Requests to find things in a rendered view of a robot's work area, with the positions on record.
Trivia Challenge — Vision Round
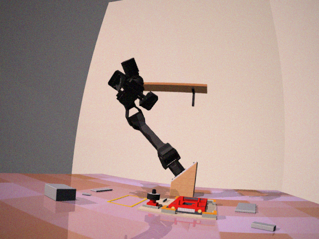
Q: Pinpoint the black toy wheel with grey hub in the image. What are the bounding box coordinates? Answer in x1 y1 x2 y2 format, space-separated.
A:
147 193 160 200

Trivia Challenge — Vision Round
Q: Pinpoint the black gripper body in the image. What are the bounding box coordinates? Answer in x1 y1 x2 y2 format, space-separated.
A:
108 70 158 111

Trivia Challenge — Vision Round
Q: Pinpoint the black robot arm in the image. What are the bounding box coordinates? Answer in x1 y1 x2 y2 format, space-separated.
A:
116 58 185 177

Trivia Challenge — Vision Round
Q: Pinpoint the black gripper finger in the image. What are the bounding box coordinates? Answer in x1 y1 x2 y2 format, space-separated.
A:
111 74 126 93
139 93 154 109

